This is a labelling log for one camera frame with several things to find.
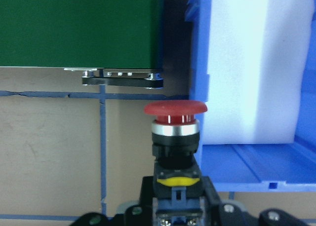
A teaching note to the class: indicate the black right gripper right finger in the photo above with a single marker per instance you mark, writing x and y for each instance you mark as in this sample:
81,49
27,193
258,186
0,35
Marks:
218,212

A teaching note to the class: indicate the red mushroom push button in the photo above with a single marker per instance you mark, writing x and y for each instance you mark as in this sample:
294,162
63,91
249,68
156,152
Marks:
177,181

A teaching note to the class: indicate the green conveyor belt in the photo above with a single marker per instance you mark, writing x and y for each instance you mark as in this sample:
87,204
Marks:
114,42

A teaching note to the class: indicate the white right foam pad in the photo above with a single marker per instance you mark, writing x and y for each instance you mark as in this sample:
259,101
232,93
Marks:
256,58

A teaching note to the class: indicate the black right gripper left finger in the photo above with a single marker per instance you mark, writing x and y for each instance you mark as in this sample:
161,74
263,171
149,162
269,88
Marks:
142,213

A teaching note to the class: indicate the blue right plastic bin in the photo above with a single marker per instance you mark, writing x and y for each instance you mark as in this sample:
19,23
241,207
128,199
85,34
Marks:
255,167

